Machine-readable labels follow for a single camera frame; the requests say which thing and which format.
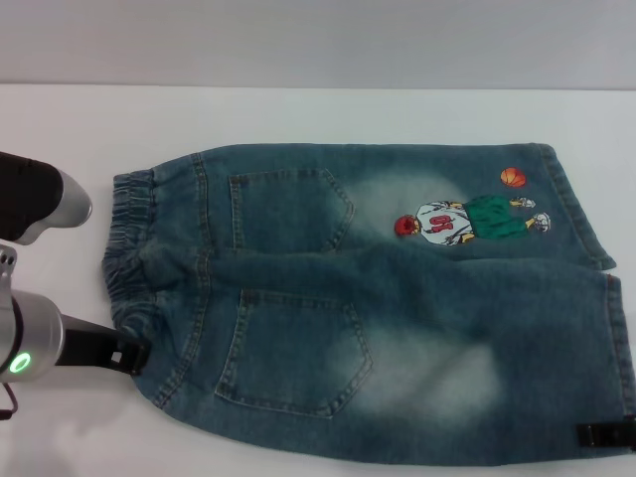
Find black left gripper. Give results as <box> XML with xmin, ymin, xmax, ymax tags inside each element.
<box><xmin>58</xmin><ymin>327</ymin><xmax>151</xmax><ymax>377</ymax></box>

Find blue denim shorts with print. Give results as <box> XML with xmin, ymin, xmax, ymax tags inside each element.
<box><xmin>101</xmin><ymin>142</ymin><xmax>636</xmax><ymax>456</ymax></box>

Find left wrist cable with plug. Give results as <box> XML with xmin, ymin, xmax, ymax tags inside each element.
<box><xmin>0</xmin><ymin>382</ymin><xmax>19</xmax><ymax>421</ymax></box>

